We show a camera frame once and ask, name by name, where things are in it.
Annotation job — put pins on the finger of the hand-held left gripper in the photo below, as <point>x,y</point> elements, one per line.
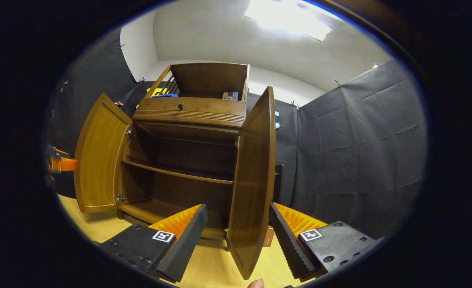
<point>53,152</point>
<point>65,164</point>

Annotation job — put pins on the wooden shoe cabinet door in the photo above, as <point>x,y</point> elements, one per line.
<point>252,180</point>
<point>99,160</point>

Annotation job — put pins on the small dark box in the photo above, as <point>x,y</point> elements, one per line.
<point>235,96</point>

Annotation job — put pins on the wooden inner shelf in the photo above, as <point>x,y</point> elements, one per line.
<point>179,174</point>

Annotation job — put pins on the wooden double-door shoe cabinet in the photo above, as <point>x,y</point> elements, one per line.
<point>203,80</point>

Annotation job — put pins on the brown cardboard box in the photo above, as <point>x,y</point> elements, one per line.
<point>268,236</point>

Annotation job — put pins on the large ceiling light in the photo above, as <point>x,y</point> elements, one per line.
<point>288,18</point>

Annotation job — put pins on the blue cloth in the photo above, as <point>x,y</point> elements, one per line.
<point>165,95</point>

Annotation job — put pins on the black backdrop cloth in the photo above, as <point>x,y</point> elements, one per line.
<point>360,160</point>

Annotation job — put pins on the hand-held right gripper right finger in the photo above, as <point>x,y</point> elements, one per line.
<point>288,244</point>

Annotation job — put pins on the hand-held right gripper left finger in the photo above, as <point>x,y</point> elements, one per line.
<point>181,248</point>

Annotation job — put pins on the wooden cabinet drawer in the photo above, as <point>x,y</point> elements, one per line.
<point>211,112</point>

